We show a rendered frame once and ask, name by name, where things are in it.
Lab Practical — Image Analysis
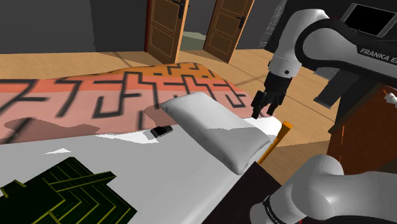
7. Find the white pillow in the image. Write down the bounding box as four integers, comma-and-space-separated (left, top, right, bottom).
160, 91, 271, 176

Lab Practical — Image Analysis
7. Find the small black flat device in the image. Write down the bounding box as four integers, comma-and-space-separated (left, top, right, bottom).
150, 125, 174, 138

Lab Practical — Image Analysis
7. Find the small white figure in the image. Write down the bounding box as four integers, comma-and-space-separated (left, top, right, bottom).
384, 92, 397, 108

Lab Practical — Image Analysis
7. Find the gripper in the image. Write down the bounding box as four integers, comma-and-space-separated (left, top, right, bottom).
251, 71, 293, 120

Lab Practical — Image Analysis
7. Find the orange pink patterned blanket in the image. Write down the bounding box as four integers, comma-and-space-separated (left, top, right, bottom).
0, 62, 270, 144

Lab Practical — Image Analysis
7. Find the black screen with grey frame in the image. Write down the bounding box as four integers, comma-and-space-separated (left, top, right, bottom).
340, 3, 397, 38

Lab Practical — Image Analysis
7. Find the dark green patterned cushion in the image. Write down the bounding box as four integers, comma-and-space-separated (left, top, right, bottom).
0, 156, 138, 224

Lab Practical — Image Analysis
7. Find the white bed with orange frame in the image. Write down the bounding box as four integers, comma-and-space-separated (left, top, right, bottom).
0, 115, 293, 224

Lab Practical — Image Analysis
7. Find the brown wooden cabinet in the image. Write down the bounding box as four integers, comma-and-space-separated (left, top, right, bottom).
326, 82, 397, 175

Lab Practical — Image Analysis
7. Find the brown wooden door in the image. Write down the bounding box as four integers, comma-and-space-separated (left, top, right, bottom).
144, 0, 190, 65
202, 0, 255, 64

